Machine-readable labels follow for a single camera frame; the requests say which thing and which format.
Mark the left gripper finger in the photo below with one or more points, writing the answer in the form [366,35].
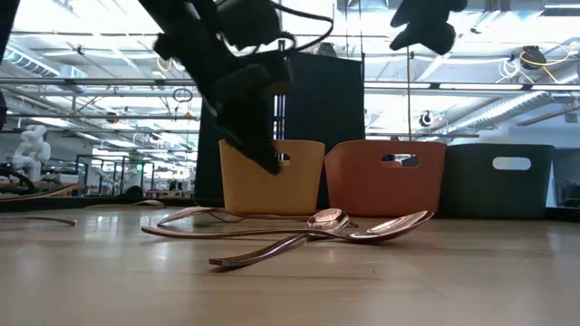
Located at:
[254,136]

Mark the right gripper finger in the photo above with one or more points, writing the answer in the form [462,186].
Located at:
[421,13]
[435,38]

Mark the long silver spoon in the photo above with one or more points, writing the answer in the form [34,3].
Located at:
[399,225]

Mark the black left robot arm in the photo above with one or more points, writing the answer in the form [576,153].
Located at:
[176,22]

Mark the thin vertical pole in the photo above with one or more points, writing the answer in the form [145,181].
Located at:
[408,90]

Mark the yellow plastic bin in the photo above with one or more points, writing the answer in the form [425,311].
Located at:
[294,190]

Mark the black folding partition screen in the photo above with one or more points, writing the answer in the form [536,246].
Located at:
[326,99]

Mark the orange plastic bin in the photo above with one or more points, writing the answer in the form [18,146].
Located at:
[385,190]

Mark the teal plastic bin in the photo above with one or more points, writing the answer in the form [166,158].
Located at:
[494,194]

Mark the white robot figure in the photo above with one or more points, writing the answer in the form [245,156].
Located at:
[31,149]

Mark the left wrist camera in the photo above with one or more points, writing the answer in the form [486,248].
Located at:
[249,22]

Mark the silver ventilation duct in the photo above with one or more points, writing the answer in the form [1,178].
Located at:
[507,108]

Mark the grey overhead rail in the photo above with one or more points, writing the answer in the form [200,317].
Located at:
[113,82]

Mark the black metal table frame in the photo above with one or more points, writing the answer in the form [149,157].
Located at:
[68,203]

